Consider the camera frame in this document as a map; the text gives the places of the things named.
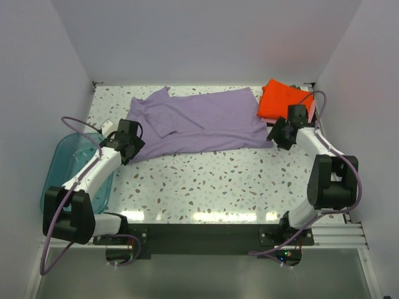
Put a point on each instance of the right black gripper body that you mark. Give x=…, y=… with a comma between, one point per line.
x=278, y=134

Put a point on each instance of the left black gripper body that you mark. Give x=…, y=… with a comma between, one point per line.
x=138, y=144

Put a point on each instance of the purple t shirt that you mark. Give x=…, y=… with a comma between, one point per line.
x=198, y=123

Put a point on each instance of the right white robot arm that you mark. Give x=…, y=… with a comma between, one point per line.
x=333, y=181

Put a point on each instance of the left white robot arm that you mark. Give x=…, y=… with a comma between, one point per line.
x=68, y=210

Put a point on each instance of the folded orange t shirt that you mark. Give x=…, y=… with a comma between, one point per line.
x=275, y=99

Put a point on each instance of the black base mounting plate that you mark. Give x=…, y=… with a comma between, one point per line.
x=194, y=239

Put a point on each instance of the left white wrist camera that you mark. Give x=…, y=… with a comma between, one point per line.
x=107, y=128

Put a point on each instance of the aluminium frame rail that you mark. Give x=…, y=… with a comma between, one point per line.
x=339, y=236

